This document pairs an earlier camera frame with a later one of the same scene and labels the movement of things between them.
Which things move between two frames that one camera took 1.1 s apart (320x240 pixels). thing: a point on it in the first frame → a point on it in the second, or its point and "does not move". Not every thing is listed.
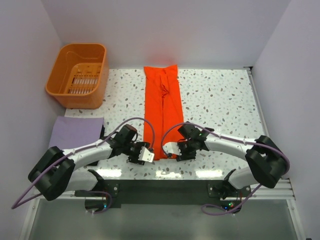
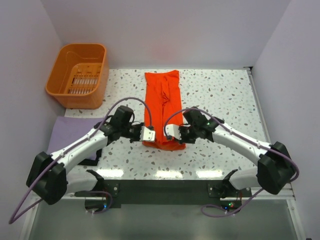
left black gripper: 135,159 → 139,126
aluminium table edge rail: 252,80 does not move
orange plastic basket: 79,76 does not move
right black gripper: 184,156 → 183,140
